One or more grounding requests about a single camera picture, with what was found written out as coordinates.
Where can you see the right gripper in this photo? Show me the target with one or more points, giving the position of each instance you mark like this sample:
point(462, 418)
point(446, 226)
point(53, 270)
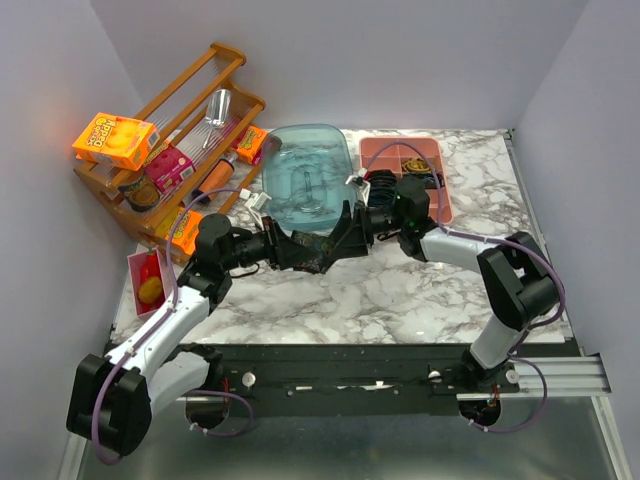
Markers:
point(353, 237)

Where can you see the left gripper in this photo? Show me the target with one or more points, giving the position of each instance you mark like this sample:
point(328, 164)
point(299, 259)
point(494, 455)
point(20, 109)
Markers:
point(281, 250)

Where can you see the dark patterned necktie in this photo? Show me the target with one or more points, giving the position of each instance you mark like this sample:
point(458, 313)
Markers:
point(320, 245)

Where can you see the teal transparent plastic tray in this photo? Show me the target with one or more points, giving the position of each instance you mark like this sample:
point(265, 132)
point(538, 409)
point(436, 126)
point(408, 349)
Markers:
point(304, 171)

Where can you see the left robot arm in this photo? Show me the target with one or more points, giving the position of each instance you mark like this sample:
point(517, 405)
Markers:
point(111, 403)

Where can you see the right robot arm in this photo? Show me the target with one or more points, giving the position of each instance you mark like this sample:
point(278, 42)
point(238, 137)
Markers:
point(520, 284)

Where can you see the rolled teal tie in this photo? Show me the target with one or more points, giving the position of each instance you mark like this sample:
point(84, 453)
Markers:
point(381, 197)

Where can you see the rolled black tie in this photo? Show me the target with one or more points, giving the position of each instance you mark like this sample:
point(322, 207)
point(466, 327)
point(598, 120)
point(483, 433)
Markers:
point(382, 179)

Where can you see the rolled gold tie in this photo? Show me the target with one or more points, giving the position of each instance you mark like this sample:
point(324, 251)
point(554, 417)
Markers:
point(417, 165)

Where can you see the orange bottle black cap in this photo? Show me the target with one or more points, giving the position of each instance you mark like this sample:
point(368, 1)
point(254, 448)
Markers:
point(218, 178)

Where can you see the rolled dark blue tie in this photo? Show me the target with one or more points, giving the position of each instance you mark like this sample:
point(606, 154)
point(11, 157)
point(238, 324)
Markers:
point(434, 181)

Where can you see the orange box lower shelf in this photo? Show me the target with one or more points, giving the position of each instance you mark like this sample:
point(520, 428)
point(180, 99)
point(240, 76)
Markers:
point(186, 231)

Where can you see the small orange box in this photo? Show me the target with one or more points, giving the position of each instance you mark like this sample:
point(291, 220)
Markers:
point(249, 143)

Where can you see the wooden tiered rack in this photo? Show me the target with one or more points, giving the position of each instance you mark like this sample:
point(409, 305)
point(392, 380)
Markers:
point(178, 112)

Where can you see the red toy pepper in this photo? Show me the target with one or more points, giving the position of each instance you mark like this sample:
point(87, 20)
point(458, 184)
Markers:
point(150, 267)

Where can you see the yellow toy fruit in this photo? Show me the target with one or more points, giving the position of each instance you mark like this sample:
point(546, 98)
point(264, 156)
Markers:
point(150, 291)

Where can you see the pink sponge box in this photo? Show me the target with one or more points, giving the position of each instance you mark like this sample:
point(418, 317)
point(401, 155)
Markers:
point(167, 167)

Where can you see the dark round can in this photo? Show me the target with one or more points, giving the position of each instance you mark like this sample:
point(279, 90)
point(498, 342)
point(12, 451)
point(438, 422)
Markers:
point(140, 192)

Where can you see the large orange sponge box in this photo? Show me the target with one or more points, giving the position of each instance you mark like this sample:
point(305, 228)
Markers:
point(116, 141)

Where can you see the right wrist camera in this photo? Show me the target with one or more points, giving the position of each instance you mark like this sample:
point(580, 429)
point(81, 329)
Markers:
point(360, 183)

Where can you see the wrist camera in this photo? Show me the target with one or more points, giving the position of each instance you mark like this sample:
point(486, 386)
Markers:
point(360, 183)
point(254, 203)

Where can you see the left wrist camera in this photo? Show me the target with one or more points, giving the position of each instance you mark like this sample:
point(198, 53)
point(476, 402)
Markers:
point(254, 203)

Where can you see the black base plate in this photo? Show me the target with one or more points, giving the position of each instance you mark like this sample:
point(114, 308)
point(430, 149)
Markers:
point(359, 360)

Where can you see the aluminium rail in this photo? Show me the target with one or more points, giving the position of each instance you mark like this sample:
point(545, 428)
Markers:
point(191, 375)

